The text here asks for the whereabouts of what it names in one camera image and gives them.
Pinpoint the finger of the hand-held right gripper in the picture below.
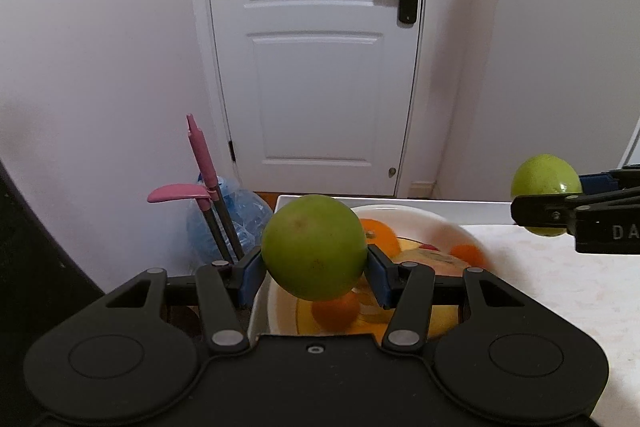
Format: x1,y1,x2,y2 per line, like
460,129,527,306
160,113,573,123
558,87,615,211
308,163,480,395
511,188,640,236
580,166,640,196

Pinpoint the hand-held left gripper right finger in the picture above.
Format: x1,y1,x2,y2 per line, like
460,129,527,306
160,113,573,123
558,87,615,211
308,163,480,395
366,244,524,354

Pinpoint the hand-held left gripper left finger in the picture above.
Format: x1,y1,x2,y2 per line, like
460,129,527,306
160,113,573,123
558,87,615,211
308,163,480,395
105,247,267,356

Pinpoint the small green apple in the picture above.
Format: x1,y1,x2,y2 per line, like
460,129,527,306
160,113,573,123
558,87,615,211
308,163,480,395
511,153,584,237

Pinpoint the small orange mandarin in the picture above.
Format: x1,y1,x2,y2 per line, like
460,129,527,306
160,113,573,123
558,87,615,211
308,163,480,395
311,294,362,334
450,244,489,269

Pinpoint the large green apple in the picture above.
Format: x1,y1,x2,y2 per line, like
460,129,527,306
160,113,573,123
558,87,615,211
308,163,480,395
262,194,368,301

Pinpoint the white plate with yellow print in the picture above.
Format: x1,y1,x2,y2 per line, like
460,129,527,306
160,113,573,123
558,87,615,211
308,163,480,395
267,204,493,343

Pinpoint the large orange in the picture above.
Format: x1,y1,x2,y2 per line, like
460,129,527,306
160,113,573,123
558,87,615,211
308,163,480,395
359,218,401,259

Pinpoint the white appliance with grey edge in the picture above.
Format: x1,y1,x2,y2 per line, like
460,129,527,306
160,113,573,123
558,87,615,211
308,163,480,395
619,114,640,170

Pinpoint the white plastic tray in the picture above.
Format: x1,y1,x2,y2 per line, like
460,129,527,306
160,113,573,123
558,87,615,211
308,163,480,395
247,194,640,339

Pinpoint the blue water bottle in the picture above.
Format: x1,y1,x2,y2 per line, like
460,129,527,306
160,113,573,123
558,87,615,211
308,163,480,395
186,177,275,265

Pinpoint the broom stick with pink grip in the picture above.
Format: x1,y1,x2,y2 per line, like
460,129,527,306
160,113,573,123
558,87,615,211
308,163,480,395
186,113,247,262

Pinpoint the white panel door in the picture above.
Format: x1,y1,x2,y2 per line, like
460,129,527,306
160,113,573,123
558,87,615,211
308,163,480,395
187,0,436,198

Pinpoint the dustpan stick with pink handle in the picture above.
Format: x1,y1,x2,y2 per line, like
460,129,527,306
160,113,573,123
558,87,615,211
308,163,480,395
147,183,236,264

